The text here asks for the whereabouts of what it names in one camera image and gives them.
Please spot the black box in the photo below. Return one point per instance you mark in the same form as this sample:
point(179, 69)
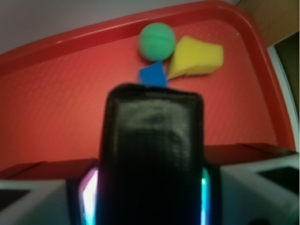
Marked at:
point(151, 157)

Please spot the yellow sponge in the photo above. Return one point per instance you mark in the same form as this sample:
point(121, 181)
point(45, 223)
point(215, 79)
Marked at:
point(195, 57)

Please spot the red plastic tray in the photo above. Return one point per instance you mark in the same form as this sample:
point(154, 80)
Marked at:
point(53, 91)

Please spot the green ball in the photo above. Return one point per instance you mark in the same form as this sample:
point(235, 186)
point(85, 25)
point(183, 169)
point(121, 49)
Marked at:
point(156, 42)

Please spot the brown cardboard panel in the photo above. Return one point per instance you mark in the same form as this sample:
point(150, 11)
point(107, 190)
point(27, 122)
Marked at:
point(275, 19)

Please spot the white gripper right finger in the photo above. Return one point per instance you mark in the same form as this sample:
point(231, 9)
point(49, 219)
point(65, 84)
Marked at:
point(254, 193)

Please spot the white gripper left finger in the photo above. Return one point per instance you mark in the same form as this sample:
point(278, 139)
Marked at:
point(49, 202)

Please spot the blue sponge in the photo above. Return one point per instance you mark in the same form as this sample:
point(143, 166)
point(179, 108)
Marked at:
point(153, 75)

